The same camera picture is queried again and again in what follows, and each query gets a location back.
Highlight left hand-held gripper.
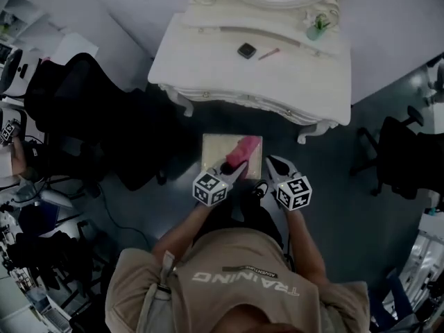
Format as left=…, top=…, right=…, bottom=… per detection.
left=192, top=160, right=248, bottom=208

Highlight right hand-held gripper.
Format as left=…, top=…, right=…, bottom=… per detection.
left=265, top=155, right=313, bottom=212

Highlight cream cushioned seat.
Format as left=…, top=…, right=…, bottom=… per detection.
left=201, top=133, right=264, bottom=180

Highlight pink cloth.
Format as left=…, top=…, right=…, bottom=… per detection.
left=225, top=136, right=259, bottom=168

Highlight person's right forearm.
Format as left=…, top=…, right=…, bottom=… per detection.
left=284, top=207, right=331, bottom=287

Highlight person's left forearm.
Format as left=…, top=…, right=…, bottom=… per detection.
left=151, top=203, right=218, bottom=267

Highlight another person's forearm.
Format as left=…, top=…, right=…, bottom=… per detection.
left=9, top=135, right=32, bottom=180

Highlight person's black and white shoe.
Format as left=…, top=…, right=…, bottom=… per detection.
left=253, top=179, right=269, bottom=198

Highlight person's black trousers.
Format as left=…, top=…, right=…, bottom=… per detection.
left=198, top=191, right=284, bottom=248

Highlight person's beige printed shirt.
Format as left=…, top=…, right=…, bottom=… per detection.
left=105, top=227, right=370, bottom=333

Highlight white dressing table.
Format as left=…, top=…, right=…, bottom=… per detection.
left=147, top=11, right=353, bottom=145

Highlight pink pen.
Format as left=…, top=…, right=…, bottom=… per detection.
left=257, top=47, right=280, bottom=61

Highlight black square compact case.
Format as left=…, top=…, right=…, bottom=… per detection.
left=237, top=42, right=257, bottom=60

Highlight black office chair with armrest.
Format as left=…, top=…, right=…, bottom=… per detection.
left=349, top=105, right=444, bottom=201

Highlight small potted green plant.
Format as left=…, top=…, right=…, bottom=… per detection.
left=305, top=12, right=332, bottom=42

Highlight black mesh office chair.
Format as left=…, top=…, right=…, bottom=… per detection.
left=24, top=51, right=178, bottom=192

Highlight white metal rack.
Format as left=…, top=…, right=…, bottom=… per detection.
left=397, top=212, right=444, bottom=325

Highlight white office chair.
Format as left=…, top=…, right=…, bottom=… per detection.
left=0, top=48, right=40, bottom=99

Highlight grey shoulder strap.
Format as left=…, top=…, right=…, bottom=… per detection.
left=152, top=250, right=180, bottom=294

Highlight black floor cable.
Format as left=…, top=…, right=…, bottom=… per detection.
left=99, top=185, right=154, bottom=253

